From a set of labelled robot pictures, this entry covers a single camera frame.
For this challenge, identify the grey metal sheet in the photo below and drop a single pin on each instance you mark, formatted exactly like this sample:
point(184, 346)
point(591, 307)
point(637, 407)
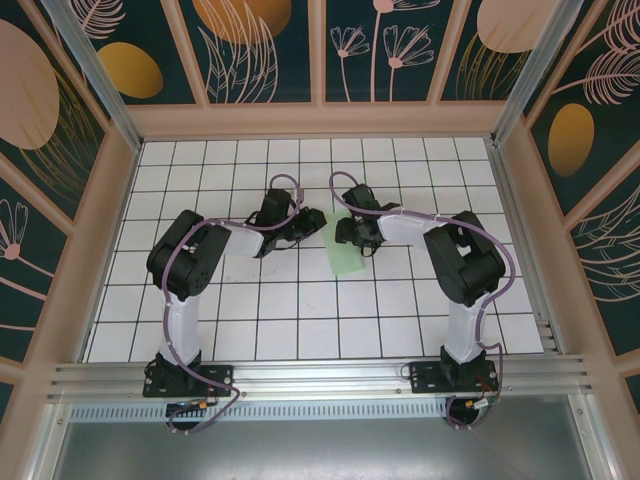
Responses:
point(320, 450)

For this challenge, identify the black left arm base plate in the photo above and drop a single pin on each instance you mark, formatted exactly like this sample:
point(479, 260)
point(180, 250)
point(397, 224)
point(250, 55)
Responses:
point(220, 380)

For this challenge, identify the aluminium frame post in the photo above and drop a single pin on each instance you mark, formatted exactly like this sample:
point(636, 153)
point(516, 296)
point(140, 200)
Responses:
point(530, 75)
point(90, 65)

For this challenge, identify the light green cloth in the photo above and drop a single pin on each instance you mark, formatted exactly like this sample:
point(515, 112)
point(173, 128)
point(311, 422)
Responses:
point(345, 260)

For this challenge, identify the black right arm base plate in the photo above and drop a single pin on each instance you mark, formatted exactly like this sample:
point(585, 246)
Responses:
point(425, 377)

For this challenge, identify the aluminium side rail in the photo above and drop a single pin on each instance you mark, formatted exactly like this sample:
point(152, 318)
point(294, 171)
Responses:
point(515, 200)

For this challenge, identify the long aluminium mounting rail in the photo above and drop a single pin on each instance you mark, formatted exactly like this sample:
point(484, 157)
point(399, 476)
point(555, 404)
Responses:
point(320, 375)

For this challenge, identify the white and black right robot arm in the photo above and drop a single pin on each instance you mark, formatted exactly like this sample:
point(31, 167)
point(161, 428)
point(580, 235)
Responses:
point(460, 330)

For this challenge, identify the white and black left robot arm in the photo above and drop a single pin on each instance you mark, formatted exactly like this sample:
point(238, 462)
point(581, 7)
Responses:
point(185, 335)

